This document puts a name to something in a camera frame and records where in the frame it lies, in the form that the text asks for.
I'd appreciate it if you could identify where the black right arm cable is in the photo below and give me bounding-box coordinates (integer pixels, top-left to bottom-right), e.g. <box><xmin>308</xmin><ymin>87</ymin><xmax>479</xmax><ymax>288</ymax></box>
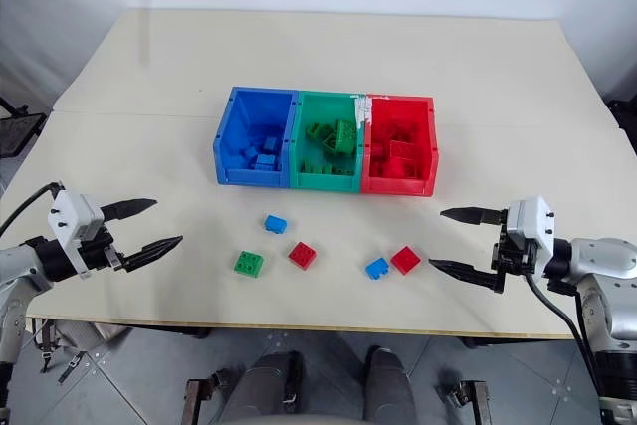
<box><xmin>524</xmin><ymin>269</ymin><xmax>607</xmax><ymax>399</ymax></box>

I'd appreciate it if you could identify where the rusty metal bracket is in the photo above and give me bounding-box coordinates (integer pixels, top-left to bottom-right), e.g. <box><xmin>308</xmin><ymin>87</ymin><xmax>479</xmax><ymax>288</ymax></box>
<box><xmin>180</xmin><ymin>368</ymin><xmax>235</xmax><ymax>425</ymax></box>
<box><xmin>436</xmin><ymin>378</ymin><xmax>495</xmax><ymax>425</ymax></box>

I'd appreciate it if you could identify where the large red toy brick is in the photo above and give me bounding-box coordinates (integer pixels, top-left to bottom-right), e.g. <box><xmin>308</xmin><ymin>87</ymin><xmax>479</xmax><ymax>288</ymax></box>
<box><xmin>388</xmin><ymin>139</ymin><xmax>427</xmax><ymax>168</ymax></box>

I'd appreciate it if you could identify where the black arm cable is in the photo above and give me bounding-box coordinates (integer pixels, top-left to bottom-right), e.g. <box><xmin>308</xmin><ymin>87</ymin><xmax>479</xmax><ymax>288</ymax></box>
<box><xmin>0</xmin><ymin>180</ymin><xmax>65</xmax><ymax>238</ymax></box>
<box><xmin>524</xmin><ymin>269</ymin><xmax>607</xmax><ymax>399</ymax></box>

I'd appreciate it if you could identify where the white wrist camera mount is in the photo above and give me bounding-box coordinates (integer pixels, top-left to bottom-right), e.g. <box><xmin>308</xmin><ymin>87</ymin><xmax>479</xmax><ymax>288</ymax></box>
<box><xmin>505</xmin><ymin>195</ymin><xmax>555</xmax><ymax>278</ymax></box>
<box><xmin>47</xmin><ymin>188</ymin><xmax>106</xmax><ymax>281</ymax></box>

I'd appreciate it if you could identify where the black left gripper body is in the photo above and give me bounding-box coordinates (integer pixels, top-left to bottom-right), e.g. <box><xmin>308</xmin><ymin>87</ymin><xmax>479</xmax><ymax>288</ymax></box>
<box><xmin>78</xmin><ymin>224</ymin><xmax>125</xmax><ymax>273</ymax></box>

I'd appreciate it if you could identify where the large green toy brick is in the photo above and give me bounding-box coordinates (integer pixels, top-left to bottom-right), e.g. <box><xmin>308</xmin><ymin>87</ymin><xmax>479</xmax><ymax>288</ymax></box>
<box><xmin>333</xmin><ymin>118</ymin><xmax>359</xmax><ymax>154</ymax></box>

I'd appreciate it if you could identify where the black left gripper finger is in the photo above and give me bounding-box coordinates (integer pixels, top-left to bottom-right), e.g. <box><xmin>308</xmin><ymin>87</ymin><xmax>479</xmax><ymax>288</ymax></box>
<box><xmin>102</xmin><ymin>198</ymin><xmax>160</xmax><ymax>223</ymax></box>
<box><xmin>120</xmin><ymin>234</ymin><xmax>184</xmax><ymax>275</ymax></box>

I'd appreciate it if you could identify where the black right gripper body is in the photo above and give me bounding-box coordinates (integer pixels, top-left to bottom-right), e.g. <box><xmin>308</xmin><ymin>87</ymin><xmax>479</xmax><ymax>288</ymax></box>
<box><xmin>490</xmin><ymin>224</ymin><xmax>536</xmax><ymax>277</ymax></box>

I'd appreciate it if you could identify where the red plastic storage bin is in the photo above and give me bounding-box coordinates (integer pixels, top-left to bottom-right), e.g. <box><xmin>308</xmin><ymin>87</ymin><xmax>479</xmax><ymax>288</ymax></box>
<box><xmin>360</xmin><ymin>94</ymin><xmax>441</xmax><ymax>198</ymax></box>

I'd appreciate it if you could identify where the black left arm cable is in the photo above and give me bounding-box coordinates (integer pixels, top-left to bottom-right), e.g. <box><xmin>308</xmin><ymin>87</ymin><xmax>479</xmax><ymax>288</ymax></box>
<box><xmin>0</xmin><ymin>180</ymin><xmax>65</xmax><ymax>238</ymax></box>

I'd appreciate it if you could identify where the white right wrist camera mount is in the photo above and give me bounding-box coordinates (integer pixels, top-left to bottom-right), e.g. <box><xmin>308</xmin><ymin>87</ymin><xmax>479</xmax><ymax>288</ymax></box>
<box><xmin>505</xmin><ymin>195</ymin><xmax>555</xmax><ymax>278</ymax></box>

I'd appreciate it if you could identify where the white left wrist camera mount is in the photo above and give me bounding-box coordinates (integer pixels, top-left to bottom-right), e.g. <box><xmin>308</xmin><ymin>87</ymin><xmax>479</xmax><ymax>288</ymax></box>
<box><xmin>47</xmin><ymin>188</ymin><xmax>106</xmax><ymax>281</ymax></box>

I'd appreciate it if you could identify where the green plastic storage bin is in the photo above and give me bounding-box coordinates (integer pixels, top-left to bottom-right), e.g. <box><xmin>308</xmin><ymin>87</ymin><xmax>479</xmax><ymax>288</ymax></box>
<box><xmin>287</xmin><ymin>90</ymin><xmax>370</xmax><ymax>194</ymax></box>

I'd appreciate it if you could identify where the white tape patch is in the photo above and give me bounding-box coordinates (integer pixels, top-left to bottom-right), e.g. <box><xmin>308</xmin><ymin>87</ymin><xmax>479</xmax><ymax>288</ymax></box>
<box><xmin>349</xmin><ymin>93</ymin><xmax>375</xmax><ymax>128</ymax></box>

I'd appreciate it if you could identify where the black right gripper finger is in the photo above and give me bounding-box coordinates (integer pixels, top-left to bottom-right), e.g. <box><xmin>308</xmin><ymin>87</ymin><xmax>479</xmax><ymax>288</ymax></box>
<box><xmin>428</xmin><ymin>258</ymin><xmax>506</xmax><ymax>294</ymax></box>
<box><xmin>439</xmin><ymin>205</ymin><xmax>507</xmax><ymax>227</ymax></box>

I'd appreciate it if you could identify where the blue plastic storage bin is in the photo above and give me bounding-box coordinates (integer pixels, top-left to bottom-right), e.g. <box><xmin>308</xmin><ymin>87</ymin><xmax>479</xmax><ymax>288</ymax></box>
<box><xmin>212</xmin><ymin>86</ymin><xmax>300</xmax><ymax>189</ymax></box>

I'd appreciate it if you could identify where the black metal stand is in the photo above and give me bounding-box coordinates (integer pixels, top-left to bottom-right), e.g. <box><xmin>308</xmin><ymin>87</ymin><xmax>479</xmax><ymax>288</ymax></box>
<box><xmin>0</xmin><ymin>93</ymin><xmax>47</xmax><ymax>161</ymax></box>

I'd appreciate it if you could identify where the black strap with buckle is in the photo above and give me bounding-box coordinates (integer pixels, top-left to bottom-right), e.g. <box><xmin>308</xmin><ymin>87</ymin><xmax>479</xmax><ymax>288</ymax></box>
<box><xmin>57</xmin><ymin>349</ymin><xmax>92</xmax><ymax>386</ymax></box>
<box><xmin>32</xmin><ymin>319</ymin><xmax>62</xmax><ymax>374</ymax></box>

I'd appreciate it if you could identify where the dark rounded grey shape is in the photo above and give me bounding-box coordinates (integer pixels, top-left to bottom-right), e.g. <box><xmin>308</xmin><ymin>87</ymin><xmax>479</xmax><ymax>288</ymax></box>
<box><xmin>362</xmin><ymin>344</ymin><xmax>418</xmax><ymax>425</ymax></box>
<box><xmin>232</xmin><ymin>349</ymin><xmax>306</xmax><ymax>425</ymax></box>

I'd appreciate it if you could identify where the black equipment case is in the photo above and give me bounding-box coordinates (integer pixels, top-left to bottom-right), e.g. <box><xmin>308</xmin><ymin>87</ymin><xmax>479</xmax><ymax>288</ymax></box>
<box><xmin>605</xmin><ymin>98</ymin><xmax>637</xmax><ymax>158</ymax></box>

